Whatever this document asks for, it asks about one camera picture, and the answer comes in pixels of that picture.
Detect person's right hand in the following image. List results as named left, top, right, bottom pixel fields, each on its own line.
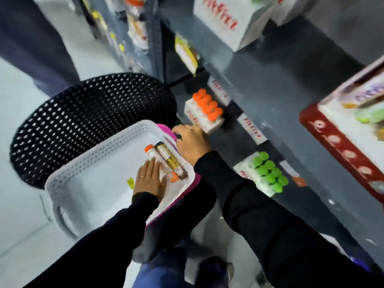
left=172, top=124, right=212, bottom=166

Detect person's left hand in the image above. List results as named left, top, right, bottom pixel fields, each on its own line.
left=133, top=158, right=167, bottom=203

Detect white tube with orange cap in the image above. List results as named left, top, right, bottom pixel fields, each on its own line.
left=144, top=144, right=179, bottom=183

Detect person's left forearm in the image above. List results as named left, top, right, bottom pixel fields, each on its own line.
left=22, top=192, right=160, bottom=288

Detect person's right forearm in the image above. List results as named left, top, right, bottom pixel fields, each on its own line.
left=193, top=151, right=384, bottom=288

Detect pink plastic basket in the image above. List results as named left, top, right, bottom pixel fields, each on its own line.
left=145, top=123, right=201, bottom=228

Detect brown gold tube black cap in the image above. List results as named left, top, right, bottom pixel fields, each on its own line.
left=154, top=142, right=189, bottom=180

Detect box of orange capped tubes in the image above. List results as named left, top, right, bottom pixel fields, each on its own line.
left=184, top=88, right=225, bottom=134

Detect person's black top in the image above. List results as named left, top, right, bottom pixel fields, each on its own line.
left=133, top=177, right=217, bottom=264

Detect white perforated plastic basket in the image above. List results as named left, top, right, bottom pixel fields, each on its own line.
left=45, top=120, right=196, bottom=240

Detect white shelf label red print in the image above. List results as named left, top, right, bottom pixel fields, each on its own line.
left=237, top=113, right=268, bottom=145
left=207, top=76, right=232, bottom=106

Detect yellow snack packet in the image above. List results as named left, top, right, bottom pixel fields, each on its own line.
left=175, top=34, right=200, bottom=76

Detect person's blue trousers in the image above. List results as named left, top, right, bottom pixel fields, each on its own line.
left=133, top=247, right=193, bottom=288

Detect black perforated plastic basket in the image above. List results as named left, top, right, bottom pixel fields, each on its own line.
left=10, top=73, right=178, bottom=189

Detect box of green capped tubes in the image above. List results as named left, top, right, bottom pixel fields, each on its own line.
left=233, top=151, right=289, bottom=198

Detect person's dark shoe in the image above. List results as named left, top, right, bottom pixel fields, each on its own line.
left=194, top=256, right=235, bottom=288

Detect grey metal shelf rack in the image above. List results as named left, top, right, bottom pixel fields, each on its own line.
left=79, top=0, right=384, bottom=269

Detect orange white packets group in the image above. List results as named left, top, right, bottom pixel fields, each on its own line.
left=124, top=0, right=150, bottom=52

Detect large white box red print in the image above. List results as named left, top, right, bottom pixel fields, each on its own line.
left=193, top=0, right=281, bottom=52

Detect white orange shelf label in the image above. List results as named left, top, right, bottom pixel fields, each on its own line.
left=279, top=160, right=307, bottom=187

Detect red display carton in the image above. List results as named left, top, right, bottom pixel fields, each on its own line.
left=299, top=55, right=384, bottom=204

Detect purple print packet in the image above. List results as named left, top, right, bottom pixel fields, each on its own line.
left=342, top=81, right=384, bottom=109

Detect green packet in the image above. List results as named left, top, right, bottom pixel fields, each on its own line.
left=354, top=107, right=384, bottom=124

